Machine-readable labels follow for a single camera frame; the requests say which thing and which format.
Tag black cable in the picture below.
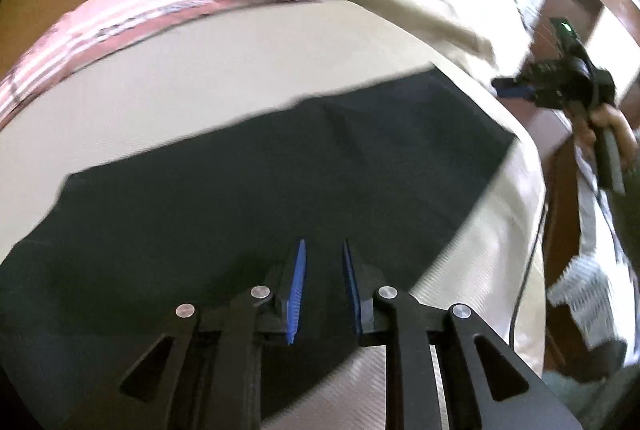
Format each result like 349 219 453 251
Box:
507 205 548 351

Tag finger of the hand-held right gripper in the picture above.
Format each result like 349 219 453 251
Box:
491 76 535 101

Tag bed with beige sheet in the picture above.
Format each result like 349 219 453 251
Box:
0 0 548 430

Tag person's right hand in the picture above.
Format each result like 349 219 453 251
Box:
572 102 638 171

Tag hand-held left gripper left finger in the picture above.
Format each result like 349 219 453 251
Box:
65 237 308 430

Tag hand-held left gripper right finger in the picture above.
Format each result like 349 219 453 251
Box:
341 237 583 430

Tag black pants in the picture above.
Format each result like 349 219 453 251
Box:
0 65 518 430

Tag pink striped pillow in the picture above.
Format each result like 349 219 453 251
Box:
0 0 331 131

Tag beige pillow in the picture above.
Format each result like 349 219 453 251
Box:
332 0 501 76

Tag white patterned cloth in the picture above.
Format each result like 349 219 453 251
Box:
547 255 626 351

